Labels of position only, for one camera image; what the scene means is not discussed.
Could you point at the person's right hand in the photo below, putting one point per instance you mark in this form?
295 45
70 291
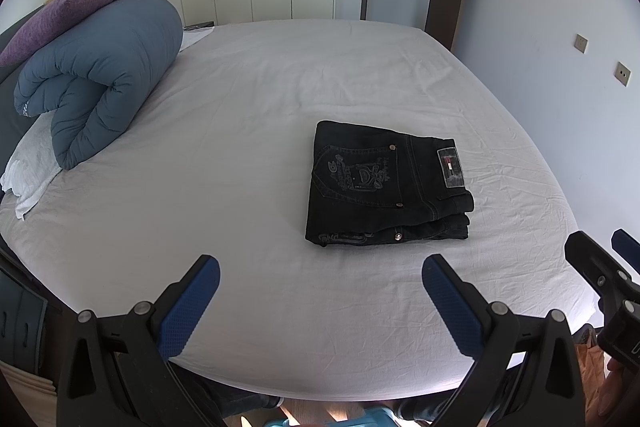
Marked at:
612 387

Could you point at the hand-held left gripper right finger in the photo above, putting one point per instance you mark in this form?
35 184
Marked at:
450 302

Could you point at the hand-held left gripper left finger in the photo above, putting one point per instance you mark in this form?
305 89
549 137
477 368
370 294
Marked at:
190 302

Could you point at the blue rolled duvet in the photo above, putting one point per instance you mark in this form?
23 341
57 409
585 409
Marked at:
105 67

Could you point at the bed with white sheet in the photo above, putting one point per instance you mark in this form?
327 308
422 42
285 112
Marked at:
250 132

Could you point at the beige wall socket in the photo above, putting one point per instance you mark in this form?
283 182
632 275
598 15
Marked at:
623 73
581 43

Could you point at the person's right leg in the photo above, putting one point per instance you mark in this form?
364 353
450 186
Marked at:
425 409

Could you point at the dark bedside cabinet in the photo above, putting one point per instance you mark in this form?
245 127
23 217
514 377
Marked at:
20 317

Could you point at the black denim pants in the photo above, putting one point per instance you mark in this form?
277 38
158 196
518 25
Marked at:
380 187

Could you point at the white pillow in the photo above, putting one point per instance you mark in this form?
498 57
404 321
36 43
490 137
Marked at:
30 172

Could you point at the purple pillow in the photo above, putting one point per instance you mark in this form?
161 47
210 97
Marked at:
55 19

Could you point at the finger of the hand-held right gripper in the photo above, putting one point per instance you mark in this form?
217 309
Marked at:
592 259
627 244

